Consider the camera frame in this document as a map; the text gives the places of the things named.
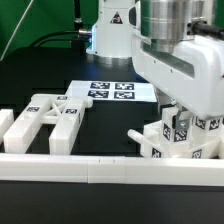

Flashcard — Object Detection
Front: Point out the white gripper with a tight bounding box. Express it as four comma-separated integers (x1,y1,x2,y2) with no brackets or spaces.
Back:
132,31,224,131

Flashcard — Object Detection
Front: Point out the white chair seat block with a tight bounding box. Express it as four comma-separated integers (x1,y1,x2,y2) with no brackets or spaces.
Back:
128,121,224,159

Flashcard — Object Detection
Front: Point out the white chair back frame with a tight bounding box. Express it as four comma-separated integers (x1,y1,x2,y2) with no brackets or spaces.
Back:
3,94,93,155

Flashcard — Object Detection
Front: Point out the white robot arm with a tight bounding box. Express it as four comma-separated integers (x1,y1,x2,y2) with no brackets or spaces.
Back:
87,0,224,125

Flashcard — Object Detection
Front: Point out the white marker base sheet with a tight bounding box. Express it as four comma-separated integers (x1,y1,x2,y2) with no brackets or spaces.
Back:
66,80,156,102

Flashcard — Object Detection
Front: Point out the black pole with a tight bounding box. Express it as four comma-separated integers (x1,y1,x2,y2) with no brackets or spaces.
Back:
74,0,83,30

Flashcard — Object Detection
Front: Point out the black cable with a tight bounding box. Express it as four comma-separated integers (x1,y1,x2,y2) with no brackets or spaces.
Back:
29,30,92,48

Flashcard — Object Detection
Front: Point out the white U-shaped fence frame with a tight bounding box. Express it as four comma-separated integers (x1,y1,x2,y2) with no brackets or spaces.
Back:
0,108,224,187

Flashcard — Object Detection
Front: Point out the white cable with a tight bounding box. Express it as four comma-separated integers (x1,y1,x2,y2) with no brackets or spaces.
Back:
0,0,36,61

